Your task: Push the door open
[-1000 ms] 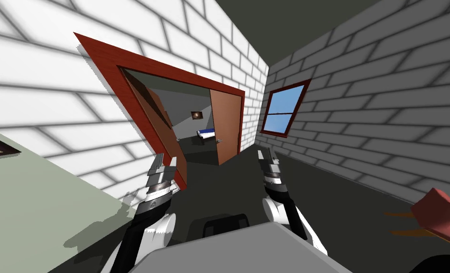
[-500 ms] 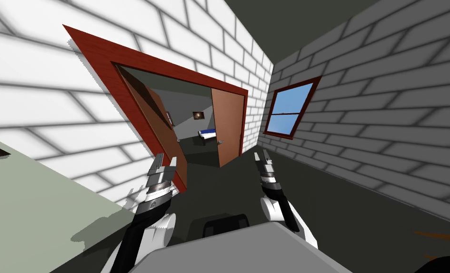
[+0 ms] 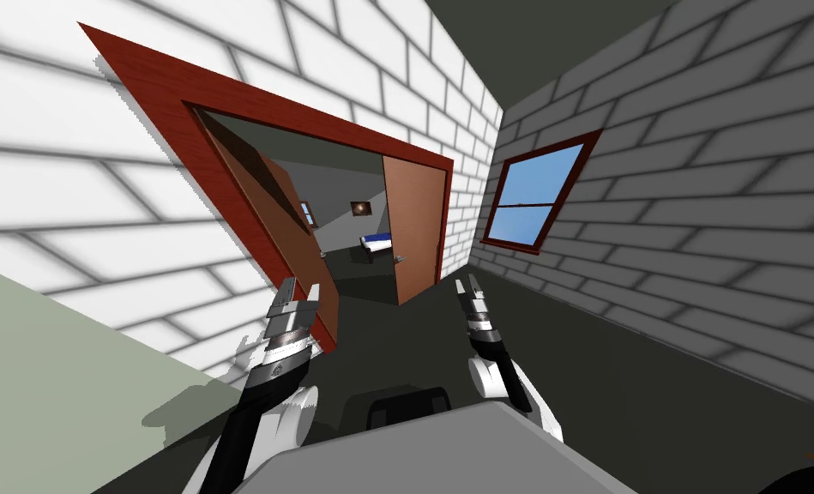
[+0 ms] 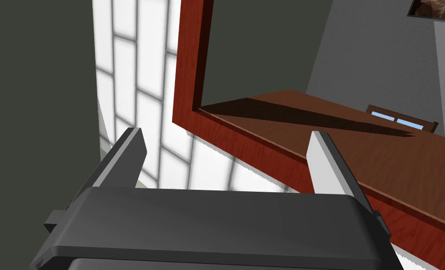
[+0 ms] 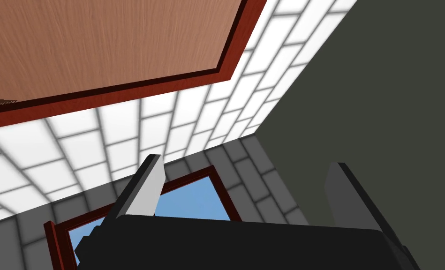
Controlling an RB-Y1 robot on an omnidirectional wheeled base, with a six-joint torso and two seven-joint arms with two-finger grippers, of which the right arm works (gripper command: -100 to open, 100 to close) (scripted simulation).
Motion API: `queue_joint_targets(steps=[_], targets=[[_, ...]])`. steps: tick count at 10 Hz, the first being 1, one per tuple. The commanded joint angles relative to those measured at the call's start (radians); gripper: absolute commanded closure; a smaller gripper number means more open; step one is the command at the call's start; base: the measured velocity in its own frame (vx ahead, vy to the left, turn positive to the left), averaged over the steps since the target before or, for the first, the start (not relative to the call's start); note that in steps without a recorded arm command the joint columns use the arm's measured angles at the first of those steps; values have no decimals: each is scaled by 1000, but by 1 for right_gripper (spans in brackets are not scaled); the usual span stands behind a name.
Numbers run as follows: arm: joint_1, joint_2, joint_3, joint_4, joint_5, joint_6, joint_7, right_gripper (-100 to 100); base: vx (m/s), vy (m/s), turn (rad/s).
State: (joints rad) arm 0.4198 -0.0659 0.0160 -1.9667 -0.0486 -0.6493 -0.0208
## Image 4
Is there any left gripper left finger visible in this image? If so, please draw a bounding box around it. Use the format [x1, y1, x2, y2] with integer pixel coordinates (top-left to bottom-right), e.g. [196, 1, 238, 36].
[91, 127, 148, 189]

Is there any dark framed wall picture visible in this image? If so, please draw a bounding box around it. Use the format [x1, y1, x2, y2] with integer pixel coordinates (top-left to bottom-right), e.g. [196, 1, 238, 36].
[406, 0, 445, 24]

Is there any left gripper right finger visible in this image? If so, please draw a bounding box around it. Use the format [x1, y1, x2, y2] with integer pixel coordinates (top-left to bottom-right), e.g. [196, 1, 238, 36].
[306, 130, 375, 216]

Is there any brown framed window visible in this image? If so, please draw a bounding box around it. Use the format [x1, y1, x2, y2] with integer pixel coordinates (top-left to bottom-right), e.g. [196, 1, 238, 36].
[365, 105, 439, 134]

